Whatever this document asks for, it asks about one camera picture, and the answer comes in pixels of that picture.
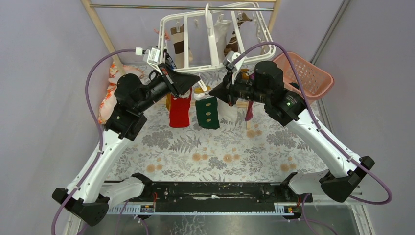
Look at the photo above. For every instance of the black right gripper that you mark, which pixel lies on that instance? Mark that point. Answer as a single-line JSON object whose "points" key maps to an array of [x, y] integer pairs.
{"points": [[226, 91]]}

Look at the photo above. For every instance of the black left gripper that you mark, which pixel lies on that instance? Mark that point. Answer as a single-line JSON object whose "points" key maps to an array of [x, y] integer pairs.
{"points": [[180, 82]]}

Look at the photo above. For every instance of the brown mustard striped sock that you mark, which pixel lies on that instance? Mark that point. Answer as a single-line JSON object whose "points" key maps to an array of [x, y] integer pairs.
{"points": [[168, 102]]}

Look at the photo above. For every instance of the white hanger clip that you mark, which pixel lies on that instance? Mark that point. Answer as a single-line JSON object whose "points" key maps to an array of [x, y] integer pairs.
{"points": [[202, 85]]}

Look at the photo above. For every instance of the dark green sock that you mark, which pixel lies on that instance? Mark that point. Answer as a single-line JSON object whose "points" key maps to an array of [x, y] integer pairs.
{"points": [[207, 113], [295, 85]]}

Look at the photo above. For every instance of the red fluffy sock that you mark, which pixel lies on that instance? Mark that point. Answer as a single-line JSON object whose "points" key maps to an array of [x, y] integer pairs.
{"points": [[179, 112]]}

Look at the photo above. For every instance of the white plastic sock hanger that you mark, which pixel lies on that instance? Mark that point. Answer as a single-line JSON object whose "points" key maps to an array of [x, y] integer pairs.
{"points": [[199, 38]]}

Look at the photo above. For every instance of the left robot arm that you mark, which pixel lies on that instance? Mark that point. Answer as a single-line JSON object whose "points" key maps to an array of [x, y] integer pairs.
{"points": [[84, 196]]}

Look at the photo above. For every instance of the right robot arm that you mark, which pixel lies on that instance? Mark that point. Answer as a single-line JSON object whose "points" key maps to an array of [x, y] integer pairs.
{"points": [[289, 109]]}

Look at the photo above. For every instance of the black blue sock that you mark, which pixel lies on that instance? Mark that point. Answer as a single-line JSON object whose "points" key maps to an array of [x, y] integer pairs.
{"points": [[168, 60]]}

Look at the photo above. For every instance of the orange purple sock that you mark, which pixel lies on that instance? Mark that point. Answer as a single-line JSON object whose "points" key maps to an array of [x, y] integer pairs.
{"points": [[248, 76]]}

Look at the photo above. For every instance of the beige brown striped sock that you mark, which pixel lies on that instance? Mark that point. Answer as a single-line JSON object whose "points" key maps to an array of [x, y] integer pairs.
{"points": [[177, 38]]}

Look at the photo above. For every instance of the brown white striped sock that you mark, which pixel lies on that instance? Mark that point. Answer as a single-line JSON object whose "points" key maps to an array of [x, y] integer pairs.
{"points": [[233, 42]]}

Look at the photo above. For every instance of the cream white sock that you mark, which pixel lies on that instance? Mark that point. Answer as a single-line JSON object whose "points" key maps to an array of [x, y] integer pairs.
{"points": [[221, 28]]}

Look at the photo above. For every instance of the floral patterned mat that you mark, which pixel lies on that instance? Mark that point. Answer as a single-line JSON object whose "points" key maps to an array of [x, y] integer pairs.
{"points": [[260, 150]]}

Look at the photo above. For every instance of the orange white floral cloth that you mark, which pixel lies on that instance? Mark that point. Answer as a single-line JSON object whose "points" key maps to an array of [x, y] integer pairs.
{"points": [[108, 103]]}

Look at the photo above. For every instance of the pink plastic laundry basket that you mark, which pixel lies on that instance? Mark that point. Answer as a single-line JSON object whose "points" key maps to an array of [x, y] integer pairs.
{"points": [[316, 82]]}

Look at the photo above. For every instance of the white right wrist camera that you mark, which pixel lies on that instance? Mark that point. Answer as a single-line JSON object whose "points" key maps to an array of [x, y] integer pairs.
{"points": [[233, 62]]}

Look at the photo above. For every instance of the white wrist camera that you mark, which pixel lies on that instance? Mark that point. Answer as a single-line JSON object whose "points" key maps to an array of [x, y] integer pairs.
{"points": [[151, 57], [233, 62]]}

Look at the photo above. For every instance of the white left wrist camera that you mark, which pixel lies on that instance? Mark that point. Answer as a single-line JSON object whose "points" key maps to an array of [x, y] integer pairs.
{"points": [[151, 57]]}

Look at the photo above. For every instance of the wooden drying rack frame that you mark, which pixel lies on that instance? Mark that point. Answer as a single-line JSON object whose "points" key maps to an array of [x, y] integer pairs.
{"points": [[269, 15]]}

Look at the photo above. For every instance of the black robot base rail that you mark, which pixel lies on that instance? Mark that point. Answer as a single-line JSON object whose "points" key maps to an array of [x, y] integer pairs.
{"points": [[220, 198]]}

